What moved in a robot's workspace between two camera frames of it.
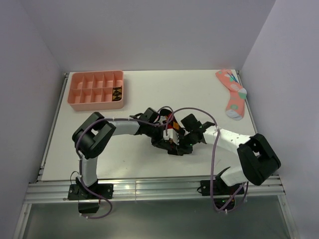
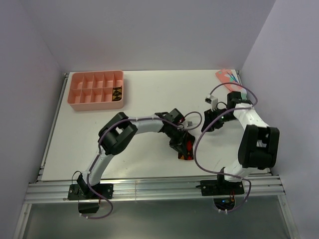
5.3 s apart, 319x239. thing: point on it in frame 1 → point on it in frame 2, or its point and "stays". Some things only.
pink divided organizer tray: [95, 90] stays
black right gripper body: [186, 142] → [226, 117]
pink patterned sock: [236, 102] stays
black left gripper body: [156, 134] → [176, 137]
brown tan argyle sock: [116, 93] stays
